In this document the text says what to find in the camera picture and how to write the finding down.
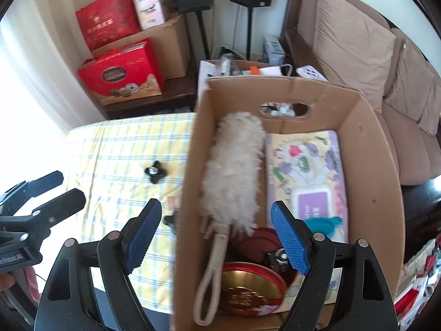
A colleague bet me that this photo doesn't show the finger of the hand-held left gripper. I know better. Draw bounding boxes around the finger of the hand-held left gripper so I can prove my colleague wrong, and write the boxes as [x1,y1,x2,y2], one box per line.
[15,188,87,230]
[0,170,65,211]

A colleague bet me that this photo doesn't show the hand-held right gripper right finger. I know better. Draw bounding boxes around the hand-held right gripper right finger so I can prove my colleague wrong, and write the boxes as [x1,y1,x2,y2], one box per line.
[270,200,395,331]

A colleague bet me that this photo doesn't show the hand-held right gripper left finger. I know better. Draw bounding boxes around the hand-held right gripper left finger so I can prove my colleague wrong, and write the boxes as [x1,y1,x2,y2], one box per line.
[34,198,163,331]

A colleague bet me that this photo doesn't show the black fidget spinner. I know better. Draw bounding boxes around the black fidget spinner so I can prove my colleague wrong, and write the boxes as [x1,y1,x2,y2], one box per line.
[144,161,167,184]
[267,247,289,267]
[163,210,179,229]

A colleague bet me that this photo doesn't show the teal collapsible funnel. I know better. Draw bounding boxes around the teal collapsible funnel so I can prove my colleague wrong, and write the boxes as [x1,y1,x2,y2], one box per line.
[305,215,344,241]

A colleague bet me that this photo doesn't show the red round tin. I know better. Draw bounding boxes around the red round tin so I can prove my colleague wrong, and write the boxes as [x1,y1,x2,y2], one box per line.
[220,261,289,318]

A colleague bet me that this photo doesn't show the white fluffy duster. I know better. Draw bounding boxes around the white fluffy duster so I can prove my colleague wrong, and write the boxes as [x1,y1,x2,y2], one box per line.
[193,111,267,325]

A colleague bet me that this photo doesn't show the cardboard box with handle hole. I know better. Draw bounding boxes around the cardboard box with handle hole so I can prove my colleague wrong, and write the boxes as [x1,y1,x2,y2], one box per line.
[171,75,406,331]

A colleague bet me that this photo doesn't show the person's left hand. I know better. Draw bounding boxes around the person's left hand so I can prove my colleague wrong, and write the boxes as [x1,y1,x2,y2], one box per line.
[0,266,41,305]

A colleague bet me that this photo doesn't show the dark red round lid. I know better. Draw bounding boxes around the dark red round lid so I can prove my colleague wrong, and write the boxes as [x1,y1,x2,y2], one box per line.
[236,227,284,267]

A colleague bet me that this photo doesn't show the yellow plaid tablecloth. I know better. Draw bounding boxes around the yellow plaid tablecloth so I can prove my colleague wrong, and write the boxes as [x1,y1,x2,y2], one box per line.
[64,112,198,315]

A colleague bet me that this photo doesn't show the floral wet wipes pack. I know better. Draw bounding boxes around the floral wet wipes pack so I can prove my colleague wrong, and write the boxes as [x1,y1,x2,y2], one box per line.
[265,130,349,245]

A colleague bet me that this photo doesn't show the white sheer curtain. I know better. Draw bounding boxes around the white sheer curtain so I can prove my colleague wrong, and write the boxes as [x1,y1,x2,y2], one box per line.
[0,0,91,194]

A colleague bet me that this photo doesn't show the red and white packages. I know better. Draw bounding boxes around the red and white packages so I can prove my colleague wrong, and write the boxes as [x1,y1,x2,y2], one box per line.
[394,237,441,325]

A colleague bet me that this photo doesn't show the red chocolate gift box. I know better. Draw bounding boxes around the red chocolate gift box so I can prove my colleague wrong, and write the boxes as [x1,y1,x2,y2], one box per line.
[77,38,165,107]

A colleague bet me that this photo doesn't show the dark wooden low table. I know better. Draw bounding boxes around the dark wooden low table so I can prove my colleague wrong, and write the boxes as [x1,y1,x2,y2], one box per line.
[99,75,198,121]

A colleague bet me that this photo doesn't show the brown sofa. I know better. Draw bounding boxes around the brown sofa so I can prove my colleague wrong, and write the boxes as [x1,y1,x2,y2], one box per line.
[280,0,441,187]

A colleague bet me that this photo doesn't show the white power strip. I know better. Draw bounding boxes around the white power strip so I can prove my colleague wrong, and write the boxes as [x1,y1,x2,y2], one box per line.
[296,65,329,82]

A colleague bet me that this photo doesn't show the small cardboard box of clutter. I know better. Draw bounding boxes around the small cardboard box of clutter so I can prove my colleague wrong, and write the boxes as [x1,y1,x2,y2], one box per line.
[198,58,294,111]

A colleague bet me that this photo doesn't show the red box with Chinese text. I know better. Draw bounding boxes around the red box with Chinese text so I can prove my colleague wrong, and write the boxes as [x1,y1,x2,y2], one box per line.
[75,0,142,51]

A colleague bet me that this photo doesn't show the large brown cardboard box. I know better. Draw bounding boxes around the large brown cardboard box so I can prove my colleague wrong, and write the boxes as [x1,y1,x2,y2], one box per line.
[91,14,189,81]

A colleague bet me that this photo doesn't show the blue and white box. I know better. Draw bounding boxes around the blue and white box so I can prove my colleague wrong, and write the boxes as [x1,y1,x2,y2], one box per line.
[263,34,287,65]

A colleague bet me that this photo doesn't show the large tan sofa cushion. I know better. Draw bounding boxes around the large tan sofa cushion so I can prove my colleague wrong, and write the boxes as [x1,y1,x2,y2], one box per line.
[311,0,397,114]

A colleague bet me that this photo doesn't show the black speaker stand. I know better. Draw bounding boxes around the black speaker stand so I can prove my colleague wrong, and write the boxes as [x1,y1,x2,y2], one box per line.
[196,10,211,60]
[246,5,254,61]

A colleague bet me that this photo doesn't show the pink tissue pack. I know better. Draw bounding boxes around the pink tissue pack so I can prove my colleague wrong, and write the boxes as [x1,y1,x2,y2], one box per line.
[133,0,170,30]

